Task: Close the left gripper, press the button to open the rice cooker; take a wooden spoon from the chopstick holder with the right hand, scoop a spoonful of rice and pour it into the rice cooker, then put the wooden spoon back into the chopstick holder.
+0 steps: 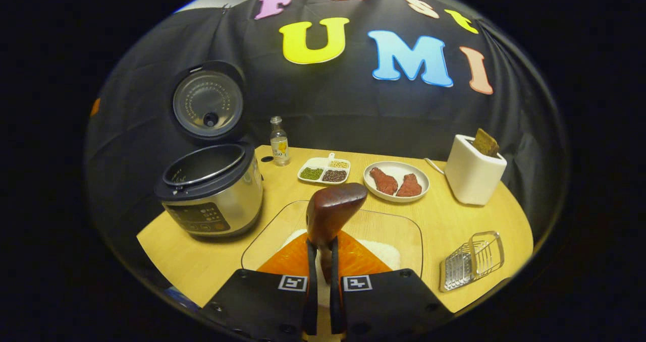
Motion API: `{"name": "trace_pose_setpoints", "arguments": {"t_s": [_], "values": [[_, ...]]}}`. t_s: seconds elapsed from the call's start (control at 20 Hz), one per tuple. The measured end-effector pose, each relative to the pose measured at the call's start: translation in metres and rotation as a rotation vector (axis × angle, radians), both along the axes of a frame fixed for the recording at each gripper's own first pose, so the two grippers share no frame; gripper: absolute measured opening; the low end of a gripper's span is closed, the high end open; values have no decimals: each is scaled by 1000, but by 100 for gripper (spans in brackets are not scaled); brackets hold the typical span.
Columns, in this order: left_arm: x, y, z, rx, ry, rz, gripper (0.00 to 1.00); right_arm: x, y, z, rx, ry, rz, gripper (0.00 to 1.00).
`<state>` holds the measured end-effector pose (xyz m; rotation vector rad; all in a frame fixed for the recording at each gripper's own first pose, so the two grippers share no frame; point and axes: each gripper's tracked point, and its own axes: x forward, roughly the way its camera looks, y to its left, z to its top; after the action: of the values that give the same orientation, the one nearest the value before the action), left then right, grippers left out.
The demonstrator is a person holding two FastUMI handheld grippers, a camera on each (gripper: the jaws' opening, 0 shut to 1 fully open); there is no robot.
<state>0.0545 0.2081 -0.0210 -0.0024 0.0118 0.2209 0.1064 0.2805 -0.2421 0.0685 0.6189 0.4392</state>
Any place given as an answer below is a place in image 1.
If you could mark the clear glass tray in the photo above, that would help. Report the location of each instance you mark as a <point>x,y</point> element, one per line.
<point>282,221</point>

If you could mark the round white plate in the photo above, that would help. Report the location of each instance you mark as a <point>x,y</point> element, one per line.
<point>401,169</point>

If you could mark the grey silver rice cooker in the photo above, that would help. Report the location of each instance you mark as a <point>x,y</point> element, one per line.
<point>227,195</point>

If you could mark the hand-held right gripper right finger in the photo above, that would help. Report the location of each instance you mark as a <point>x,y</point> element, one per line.
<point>335,301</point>

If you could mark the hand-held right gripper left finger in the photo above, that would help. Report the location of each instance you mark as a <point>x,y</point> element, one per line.
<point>311,291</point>

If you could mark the brown toast slice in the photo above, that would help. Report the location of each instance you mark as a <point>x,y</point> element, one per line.
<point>485,143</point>

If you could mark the red meat piece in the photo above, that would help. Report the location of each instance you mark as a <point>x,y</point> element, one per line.
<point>410,186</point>
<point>384,181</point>

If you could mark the black backdrop cloth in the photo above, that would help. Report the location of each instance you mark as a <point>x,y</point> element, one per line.
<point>353,110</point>

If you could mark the white toaster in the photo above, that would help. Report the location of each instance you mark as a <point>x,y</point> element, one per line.
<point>472,178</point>

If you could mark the white divided bean dish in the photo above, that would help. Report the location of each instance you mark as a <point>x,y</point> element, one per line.
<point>323,173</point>

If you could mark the dark wooden spoon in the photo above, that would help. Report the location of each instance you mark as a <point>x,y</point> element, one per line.
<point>330,211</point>

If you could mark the small clear glass bottle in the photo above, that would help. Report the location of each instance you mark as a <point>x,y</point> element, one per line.
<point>279,148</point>

